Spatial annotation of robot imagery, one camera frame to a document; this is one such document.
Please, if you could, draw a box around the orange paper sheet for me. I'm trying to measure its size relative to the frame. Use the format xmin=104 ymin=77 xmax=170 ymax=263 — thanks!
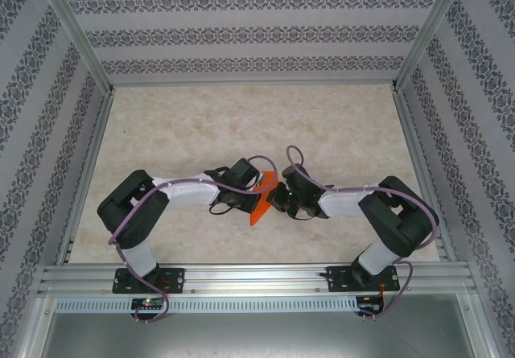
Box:
xmin=248 ymin=171 xmax=279 ymax=228

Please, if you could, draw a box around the grey sheet metal panel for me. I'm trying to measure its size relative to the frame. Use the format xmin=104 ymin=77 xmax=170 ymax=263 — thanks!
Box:
xmin=23 ymin=295 xmax=498 ymax=358

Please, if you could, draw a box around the small dark circuit board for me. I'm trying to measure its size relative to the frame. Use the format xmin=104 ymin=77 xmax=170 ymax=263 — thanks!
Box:
xmin=356 ymin=295 xmax=384 ymax=314

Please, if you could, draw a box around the circuit board with green light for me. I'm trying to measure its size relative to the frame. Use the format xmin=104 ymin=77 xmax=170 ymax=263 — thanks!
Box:
xmin=130 ymin=298 xmax=165 ymax=310

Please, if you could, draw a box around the aluminium mounting rail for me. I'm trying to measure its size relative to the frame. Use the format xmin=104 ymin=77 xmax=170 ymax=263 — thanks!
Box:
xmin=38 ymin=264 xmax=479 ymax=295

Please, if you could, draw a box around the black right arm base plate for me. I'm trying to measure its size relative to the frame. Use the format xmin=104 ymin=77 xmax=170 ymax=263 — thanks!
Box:
xmin=326 ymin=265 xmax=401 ymax=294

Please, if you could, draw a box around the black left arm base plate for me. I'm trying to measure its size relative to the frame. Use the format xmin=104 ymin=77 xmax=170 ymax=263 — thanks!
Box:
xmin=112 ymin=267 xmax=186 ymax=295

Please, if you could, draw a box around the slotted grey cable duct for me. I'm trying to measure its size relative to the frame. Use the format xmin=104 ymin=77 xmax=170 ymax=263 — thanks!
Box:
xmin=53 ymin=296 xmax=360 ymax=315

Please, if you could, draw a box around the aluminium side rail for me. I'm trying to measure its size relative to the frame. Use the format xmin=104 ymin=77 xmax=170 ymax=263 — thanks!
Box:
xmin=392 ymin=86 xmax=459 ymax=262
xmin=55 ymin=88 xmax=117 ymax=265

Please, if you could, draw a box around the aluminium frame post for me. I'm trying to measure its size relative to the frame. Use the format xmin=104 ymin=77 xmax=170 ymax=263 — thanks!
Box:
xmin=34 ymin=0 xmax=117 ymax=93
xmin=391 ymin=0 xmax=472 ymax=93

